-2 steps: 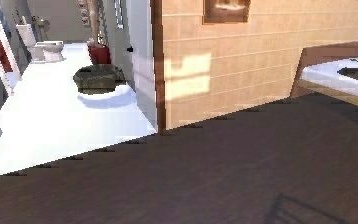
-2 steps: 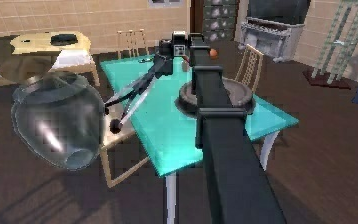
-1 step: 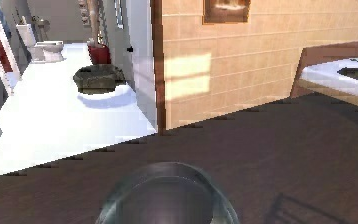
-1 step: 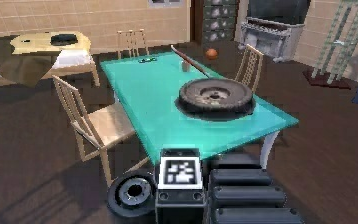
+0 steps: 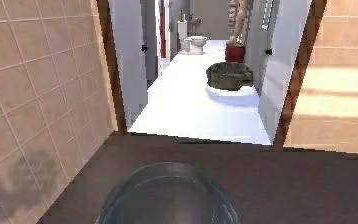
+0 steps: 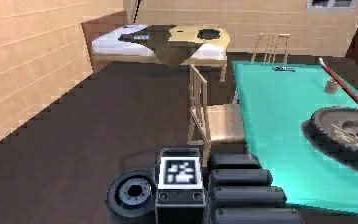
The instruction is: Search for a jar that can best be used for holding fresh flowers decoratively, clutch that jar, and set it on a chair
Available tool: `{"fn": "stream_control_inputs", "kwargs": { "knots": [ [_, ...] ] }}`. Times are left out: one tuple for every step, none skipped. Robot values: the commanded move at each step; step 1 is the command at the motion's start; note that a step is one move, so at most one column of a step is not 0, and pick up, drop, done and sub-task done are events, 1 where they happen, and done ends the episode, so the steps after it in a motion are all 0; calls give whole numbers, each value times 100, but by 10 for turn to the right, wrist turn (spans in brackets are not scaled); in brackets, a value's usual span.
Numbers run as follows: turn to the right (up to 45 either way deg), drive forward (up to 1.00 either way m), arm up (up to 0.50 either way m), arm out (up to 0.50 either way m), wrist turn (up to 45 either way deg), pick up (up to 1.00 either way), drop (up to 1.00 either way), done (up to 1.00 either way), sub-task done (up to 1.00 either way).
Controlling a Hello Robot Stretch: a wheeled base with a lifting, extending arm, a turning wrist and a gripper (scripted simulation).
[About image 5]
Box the clear glass bowl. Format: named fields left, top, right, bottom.
left=95, top=161, right=241, bottom=224

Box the white room door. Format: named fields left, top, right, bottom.
left=257, top=0, right=313, bottom=145
left=108, top=0, right=149, bottom=130

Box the olive green round basket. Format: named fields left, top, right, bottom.
left=205, top=61, right=254, bottom=92

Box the white toilet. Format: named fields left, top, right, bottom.
left=177, top=19, right=208, bottom=56

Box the red plant pot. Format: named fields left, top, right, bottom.
left=225, top=43, right=246, bottom=64

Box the brown house plant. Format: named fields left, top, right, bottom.
left=229, top=0, right=255, bottom=47

